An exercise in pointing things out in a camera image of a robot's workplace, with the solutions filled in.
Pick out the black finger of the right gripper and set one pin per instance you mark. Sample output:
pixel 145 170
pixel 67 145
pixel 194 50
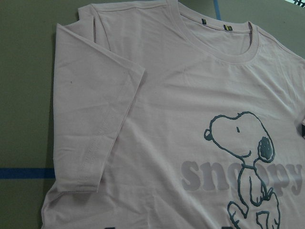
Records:
pixel 303 128

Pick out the pink Snoopy t-shirt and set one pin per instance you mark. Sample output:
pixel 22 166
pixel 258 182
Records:
pixel 167 119

